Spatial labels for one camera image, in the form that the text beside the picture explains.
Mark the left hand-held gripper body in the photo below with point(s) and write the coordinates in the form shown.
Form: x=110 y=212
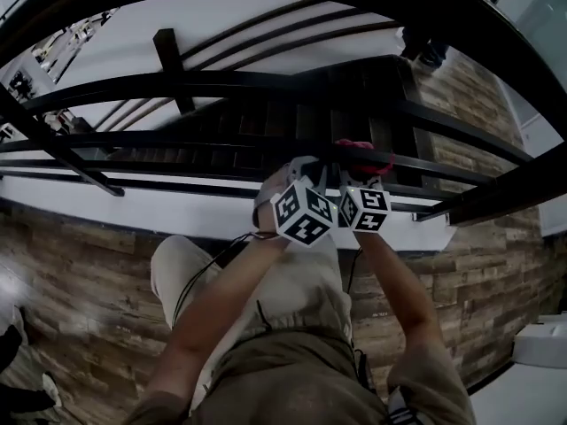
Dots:
x=305 y=217

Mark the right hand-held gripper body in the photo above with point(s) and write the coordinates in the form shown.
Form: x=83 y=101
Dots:
x=365 y=208

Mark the pink cloth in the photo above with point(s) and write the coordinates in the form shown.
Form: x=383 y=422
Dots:
x=354 y=143

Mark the dark wooden railing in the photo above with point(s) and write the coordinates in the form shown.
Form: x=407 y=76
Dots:
x=266 y=80

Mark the person's right forearm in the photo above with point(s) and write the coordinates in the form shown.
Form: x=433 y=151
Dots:
x=398 y=295

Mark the person's left forearm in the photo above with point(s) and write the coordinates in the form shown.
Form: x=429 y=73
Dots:
x=212 y=321

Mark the person's left hand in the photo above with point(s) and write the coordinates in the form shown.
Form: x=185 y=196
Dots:
x=274 y=184

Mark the dark wooden staircase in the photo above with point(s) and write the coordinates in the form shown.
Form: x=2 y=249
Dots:
x=283 y=122

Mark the person's khaki shirt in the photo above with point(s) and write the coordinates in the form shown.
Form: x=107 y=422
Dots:
x=288 y=383

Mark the stair balustrade with wooden rails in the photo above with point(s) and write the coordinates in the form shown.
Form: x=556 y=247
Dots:
x=170 y=60

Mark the white appliance with red label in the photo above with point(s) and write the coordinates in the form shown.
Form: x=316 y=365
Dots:
x=540 y=343

